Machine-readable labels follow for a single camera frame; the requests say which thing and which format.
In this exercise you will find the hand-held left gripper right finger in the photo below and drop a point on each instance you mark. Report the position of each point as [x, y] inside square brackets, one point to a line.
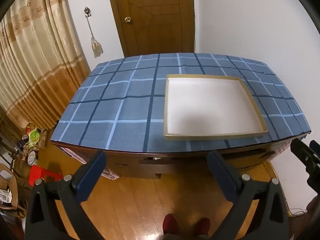
[221, 177]

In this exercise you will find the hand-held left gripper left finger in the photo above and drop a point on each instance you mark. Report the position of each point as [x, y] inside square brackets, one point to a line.
[92, 177]

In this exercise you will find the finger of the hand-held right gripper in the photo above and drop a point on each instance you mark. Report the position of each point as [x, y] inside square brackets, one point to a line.
[315, 148]
[303, 155]

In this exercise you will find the dark wooden drawer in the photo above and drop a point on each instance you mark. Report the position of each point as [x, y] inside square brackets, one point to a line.
[155, 166]

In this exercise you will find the shallow white cardboard box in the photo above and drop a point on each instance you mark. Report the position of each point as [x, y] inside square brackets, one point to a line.
[210, 105]

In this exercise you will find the dark wooden desk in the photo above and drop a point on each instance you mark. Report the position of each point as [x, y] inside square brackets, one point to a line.
[190, 162]

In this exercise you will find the person's right red shoe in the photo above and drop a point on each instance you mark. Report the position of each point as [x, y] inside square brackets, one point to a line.
[203, 226]

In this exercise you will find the red plastic stool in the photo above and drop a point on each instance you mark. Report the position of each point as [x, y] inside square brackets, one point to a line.
[40, 175]

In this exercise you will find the round white tin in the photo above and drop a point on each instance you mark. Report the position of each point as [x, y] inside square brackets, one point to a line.
[31, 158]

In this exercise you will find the green yellow bag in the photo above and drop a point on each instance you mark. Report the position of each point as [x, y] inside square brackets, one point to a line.
[35, 136]

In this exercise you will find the blue plaid tablecloth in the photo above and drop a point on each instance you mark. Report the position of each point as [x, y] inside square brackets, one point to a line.
[112, 105]

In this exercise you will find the white plastic bag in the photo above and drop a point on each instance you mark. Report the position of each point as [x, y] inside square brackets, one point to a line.
[5, 196]

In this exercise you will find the curtain tieback tassel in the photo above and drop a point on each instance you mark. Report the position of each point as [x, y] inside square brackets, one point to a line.
[96, 48]

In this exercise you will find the beige patterned curtain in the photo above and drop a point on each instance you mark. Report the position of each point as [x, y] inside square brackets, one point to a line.
[37, 55]

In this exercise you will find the brass door knob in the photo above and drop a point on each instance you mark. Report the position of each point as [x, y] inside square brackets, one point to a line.
[128, 19]

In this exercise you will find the brown wooden door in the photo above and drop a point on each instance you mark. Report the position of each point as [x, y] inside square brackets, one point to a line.
[155, 17]

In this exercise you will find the metal wall hook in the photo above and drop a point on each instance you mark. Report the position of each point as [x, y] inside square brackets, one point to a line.
[87, 11]

